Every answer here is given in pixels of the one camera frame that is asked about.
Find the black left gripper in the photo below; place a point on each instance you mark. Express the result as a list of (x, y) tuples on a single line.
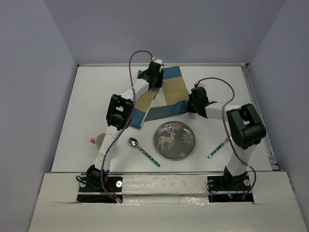
[(159, 83)]

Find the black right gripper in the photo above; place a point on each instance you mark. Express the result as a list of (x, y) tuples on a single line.
[(189, 107)]

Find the blue and tan cloth placemat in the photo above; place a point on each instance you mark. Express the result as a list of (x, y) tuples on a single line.
[(169, 100)]

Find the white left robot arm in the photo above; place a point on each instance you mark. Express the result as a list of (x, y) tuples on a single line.
[(118, 118)]

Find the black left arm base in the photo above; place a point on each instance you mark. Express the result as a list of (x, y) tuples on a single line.
[(88, 193)]

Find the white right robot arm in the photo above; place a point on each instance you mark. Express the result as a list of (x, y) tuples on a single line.
[(244, 129)]

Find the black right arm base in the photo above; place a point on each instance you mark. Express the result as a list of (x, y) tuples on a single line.
[(224, 189)]

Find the grey reindeer plate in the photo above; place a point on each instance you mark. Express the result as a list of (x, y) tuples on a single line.
[(174, 140)]

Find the pink mug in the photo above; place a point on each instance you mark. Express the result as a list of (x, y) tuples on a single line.
[(98, 140)]

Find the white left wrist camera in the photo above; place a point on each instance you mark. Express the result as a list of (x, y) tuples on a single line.
[(158, 61)]

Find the fork with teal handle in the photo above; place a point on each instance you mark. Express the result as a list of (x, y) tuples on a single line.
[(217, 148)]

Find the spoon with teal handle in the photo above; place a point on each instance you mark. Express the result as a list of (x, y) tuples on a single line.
[(133, 142)]

